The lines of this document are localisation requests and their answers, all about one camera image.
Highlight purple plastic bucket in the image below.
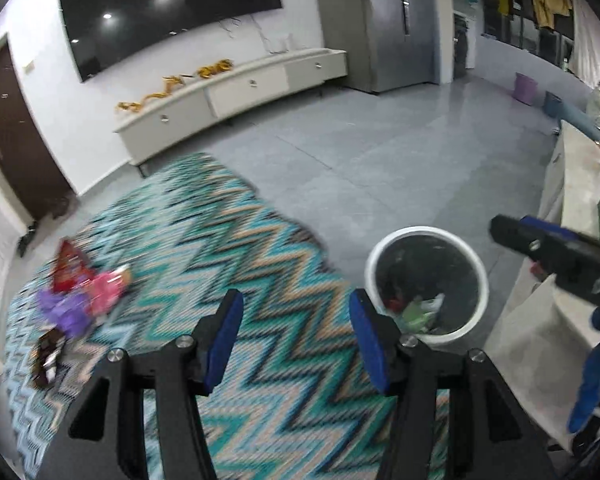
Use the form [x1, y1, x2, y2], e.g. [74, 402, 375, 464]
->
[512, 72, 538, 106]

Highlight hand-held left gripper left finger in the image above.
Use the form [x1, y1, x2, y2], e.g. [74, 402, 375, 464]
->
[39, 289, 245, 480]

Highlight short golden dragon ornament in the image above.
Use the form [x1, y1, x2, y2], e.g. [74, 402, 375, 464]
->
[197, 59, 233, 80]

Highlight brown shoes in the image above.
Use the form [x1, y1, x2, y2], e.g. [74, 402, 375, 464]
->
[45, 195, 78, 218]

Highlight green and white plastic bag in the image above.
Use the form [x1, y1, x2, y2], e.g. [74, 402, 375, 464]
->
[397, 294, 446, 333]

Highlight white round trash bin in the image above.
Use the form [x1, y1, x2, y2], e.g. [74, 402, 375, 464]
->
[364, 226, 490, 345]

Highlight black shoes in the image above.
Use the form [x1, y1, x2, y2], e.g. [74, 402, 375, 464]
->
[17, 222, 38, 256]

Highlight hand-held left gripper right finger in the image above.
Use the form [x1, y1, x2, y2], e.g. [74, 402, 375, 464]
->
[349, 289, 551, 480]

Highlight grey and white television cabinet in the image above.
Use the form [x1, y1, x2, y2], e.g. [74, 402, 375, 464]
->
[112, 47, 348, 166]

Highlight beige stone table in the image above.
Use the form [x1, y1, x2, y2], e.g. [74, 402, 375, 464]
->
[485, 120, 600, 451]

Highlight dark brown door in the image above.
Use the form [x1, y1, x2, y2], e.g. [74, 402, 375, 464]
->
[0, 35, 76, 221]

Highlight wall-mounted black television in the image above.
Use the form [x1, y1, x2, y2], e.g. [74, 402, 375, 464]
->
[57, 0, 284, 83]

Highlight zigzag patterned rug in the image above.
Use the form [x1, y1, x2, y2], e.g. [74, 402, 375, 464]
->
[2, 152, 451, 480]

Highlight person's right forearm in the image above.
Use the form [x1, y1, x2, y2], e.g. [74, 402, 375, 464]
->
[569, 305, 600, 436]

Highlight television cables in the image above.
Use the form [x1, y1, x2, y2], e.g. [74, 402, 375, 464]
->
[220, 15, 271, 53]

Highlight purple snack packet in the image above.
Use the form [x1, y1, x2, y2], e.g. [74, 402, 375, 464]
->
[36, 287, 93, 338]

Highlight dark brown wrapper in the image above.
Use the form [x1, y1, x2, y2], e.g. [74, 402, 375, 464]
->
[32, 327, 67, 390]

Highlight red snack packet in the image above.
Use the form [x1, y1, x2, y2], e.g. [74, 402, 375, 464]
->
[50, 239, 91, 295]

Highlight pink and white packet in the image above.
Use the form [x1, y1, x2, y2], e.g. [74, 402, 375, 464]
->
[82, 265, 133, 317]

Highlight silver double-door refrigerator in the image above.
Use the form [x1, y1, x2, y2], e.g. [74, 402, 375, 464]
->
[322, 0, 441, 93]

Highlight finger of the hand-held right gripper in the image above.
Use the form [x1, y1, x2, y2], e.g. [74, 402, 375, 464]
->
[489, 214, 588, 281]
[521, 215, 588, 248]

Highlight long golden dragon ornament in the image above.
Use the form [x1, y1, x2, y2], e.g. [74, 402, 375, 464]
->
[117, 75, 186, 113]

